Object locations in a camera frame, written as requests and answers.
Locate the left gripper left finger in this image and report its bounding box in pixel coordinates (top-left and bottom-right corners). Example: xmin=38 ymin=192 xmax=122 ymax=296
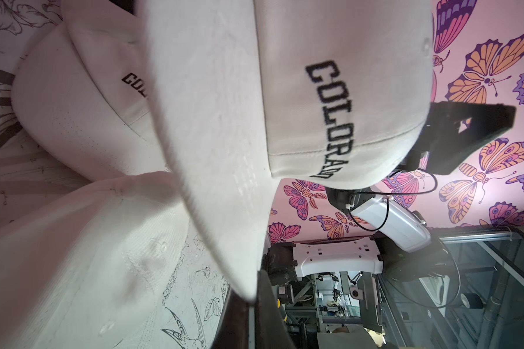
xmin=211 ymin=289 xmax=251 ymax=349

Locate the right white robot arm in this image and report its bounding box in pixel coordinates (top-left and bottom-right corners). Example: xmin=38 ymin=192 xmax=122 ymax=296
xmin=262 ymin=102 xmax=516 ymax=285

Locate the white Colorado cap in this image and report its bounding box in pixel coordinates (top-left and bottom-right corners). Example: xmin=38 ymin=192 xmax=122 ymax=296
xmin=136 ymin=1 xmax=432 ymax=302
xmin=11 ymin=1 xmax=167 ymax=181
xmin=0 ymin=172 xmax=189 ymax=348

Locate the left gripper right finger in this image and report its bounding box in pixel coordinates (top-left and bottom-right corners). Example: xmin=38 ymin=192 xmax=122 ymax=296
xmin=255 ymin=270 xmax=295 ymax=349

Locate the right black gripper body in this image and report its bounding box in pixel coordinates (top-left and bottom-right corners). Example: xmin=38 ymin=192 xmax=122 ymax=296
xmin=397 ymin=102 xmax=516 ymax=175

